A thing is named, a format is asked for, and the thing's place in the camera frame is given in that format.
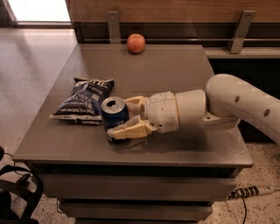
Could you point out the white power strip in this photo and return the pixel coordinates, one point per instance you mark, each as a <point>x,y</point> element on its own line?
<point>250,191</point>

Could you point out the blue pepsi can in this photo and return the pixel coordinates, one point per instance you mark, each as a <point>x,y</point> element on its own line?
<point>114,112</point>

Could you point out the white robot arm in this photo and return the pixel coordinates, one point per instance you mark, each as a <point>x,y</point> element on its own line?
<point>224,102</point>

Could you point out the grey drawer cabinet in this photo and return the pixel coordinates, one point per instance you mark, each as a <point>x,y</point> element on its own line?
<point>172,177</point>

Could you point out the right metal bracket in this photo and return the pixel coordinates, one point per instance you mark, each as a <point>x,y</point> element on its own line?
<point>235,44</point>

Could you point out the blue chip bag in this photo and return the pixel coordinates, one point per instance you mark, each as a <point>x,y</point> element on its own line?
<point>84,105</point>

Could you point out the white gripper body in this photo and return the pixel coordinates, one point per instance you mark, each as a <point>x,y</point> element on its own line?
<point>161,110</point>

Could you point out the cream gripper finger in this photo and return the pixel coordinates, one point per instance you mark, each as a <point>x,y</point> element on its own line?
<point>136,104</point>
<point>135,127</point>

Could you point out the red apple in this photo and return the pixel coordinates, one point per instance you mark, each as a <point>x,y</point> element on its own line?
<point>135,43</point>

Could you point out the metal bracket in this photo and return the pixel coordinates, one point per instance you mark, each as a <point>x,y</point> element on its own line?
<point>235,44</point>
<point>113,27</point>

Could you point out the left metal bracket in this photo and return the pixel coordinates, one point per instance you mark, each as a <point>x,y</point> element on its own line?
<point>113,27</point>

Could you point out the black bag with straps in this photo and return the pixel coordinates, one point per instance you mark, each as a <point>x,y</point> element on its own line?
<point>7,215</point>

